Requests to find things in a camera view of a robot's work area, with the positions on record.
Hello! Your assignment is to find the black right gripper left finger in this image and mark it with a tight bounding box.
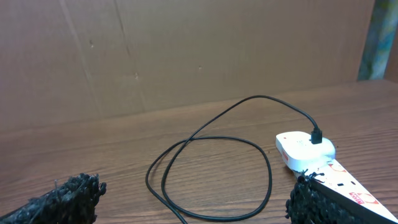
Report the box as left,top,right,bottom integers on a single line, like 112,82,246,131
1,173,106,224

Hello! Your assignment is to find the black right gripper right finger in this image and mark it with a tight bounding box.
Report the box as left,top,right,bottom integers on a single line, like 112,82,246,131
285,169,398,224

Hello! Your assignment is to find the white charger adapter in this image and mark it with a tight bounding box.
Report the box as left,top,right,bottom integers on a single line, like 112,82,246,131
275,131,336,172

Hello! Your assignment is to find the white power strip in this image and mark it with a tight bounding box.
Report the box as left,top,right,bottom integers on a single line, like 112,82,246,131
292,158,398,223

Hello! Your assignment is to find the black charger cable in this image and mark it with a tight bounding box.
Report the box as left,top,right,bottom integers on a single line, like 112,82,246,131
145,95,323,224

